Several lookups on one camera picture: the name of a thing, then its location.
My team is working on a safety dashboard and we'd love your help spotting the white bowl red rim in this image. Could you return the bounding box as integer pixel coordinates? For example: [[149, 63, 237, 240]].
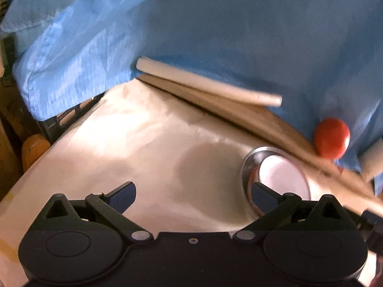
[[254, 155, 311, 200]]

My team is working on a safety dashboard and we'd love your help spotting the black plastic crate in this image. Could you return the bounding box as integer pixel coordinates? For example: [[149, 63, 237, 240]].
[[37, 93, 104, 144]]

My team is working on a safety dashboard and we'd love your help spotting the orange wooden chair post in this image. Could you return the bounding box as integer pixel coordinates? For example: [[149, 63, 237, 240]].
[[21, 134, 51, 172]]

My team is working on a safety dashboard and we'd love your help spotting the white thermos cup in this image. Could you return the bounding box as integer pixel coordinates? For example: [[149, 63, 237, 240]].
[[358, 138, 383, 183]]

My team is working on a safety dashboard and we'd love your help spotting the steel bowl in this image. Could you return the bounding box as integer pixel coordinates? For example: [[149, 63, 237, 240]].
[[240, 146, 304, 202]]

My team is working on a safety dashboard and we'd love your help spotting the blue fabric sheet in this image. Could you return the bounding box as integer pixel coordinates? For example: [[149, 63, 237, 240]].
[[1, 0, 382, 172]]

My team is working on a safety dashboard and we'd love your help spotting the cream paper table cover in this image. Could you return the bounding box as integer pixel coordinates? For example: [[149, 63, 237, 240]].
[[0, 80, 378, 287]]

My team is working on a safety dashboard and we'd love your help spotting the wooden board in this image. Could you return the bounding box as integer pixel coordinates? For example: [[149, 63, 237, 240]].
[[138, 74, 382, 204]]

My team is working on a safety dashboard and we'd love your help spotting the red tomato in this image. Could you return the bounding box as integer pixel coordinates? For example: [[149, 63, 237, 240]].
[[314, 117, 350, 160]]

